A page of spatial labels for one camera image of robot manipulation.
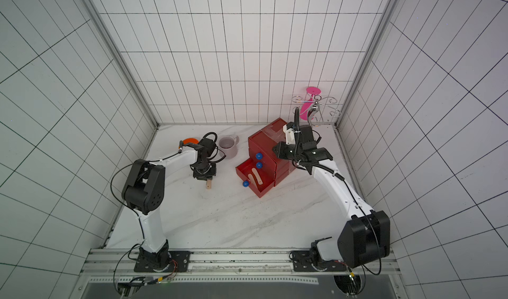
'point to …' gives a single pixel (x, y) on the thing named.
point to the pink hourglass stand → (312, 90)
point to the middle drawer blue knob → (258, 165)
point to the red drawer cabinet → (260, 149)
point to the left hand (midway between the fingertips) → (208, 180)
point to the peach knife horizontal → (209, 184)
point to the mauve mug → (228, 145)
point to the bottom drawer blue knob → (245, 183)
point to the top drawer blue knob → (258, 156)
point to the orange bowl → (190, 140)
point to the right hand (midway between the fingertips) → (275, 148)
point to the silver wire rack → (317, 110)
